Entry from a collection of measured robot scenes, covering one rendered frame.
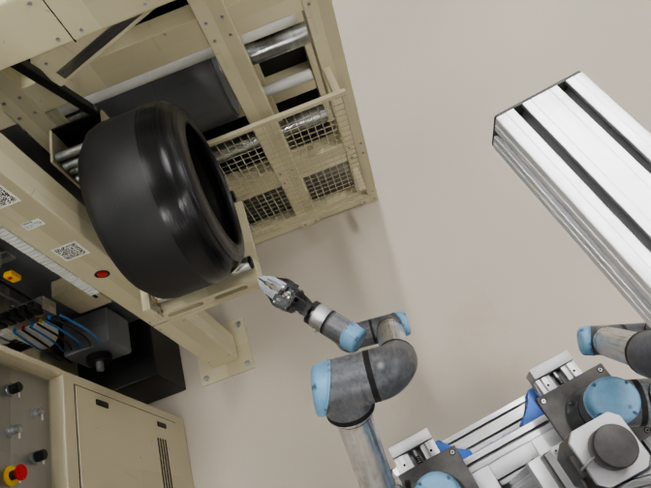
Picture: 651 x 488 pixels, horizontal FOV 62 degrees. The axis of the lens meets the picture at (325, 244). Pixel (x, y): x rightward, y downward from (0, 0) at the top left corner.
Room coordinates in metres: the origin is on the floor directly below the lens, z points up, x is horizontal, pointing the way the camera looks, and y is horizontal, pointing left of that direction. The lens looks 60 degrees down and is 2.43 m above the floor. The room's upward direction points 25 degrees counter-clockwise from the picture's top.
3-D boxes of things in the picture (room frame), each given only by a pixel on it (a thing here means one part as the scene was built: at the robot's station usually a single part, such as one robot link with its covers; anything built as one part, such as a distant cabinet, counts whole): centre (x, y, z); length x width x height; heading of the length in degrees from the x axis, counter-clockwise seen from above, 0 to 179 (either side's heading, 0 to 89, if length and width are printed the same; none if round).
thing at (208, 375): (1.09, 0.67, 0.01); 0.27 x 0.27 x 0.02; 86
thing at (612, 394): (0.11, -0.50, 0.88); 0.13 x 0.12 x 0.14; 68
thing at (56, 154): (1.49, 0.60, 1.05); 0.20 x 0.15 x 0.30; 86
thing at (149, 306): (1.10, 0.59, 0.90); 0.40 x 0.03 x 0.10; 176
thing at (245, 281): (0.95, 0.42, 0.83); 0.36 x 0.09 x 0.06; 86
